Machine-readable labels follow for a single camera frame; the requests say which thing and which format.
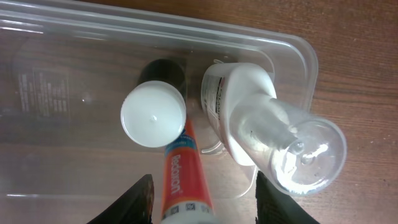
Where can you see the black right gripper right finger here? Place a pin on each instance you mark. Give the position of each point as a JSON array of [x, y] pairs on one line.
[[275, 207]]

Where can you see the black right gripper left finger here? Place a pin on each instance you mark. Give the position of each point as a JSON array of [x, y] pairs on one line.
[[133, 207]]

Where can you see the orange Redoxon tablet tube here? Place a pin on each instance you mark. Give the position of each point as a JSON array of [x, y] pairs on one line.
[[186, 198]]

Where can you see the white calamine lotion bottle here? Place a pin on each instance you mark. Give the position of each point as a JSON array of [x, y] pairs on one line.
[[298, 152]]

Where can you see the dark bottle white cap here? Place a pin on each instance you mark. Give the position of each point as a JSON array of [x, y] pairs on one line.
[[154, 113]]

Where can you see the clear plastic container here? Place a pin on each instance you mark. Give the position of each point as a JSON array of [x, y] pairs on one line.
[[66, 67]]

